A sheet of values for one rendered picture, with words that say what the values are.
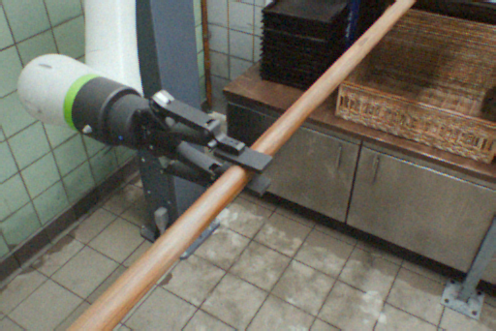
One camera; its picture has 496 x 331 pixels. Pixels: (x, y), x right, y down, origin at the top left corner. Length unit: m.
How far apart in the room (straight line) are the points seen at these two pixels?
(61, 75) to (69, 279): 1.43
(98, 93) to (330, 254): 1.54
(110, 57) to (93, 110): 0.20
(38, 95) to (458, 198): 1.43
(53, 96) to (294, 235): 1.55
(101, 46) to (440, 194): 1.30
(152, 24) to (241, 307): 1.08
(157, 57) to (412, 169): 0.96
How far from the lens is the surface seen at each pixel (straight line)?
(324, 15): 1.89
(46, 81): 0.75
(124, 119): 0.65
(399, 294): 2.01
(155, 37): 1.46
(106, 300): 0.46
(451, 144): 1.74
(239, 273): 1.97
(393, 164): 1.78
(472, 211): 1.82
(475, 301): 2.09
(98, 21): 0.89
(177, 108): 0.61
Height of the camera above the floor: 1.58
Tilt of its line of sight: 40 degrees down
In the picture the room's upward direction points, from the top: straight up
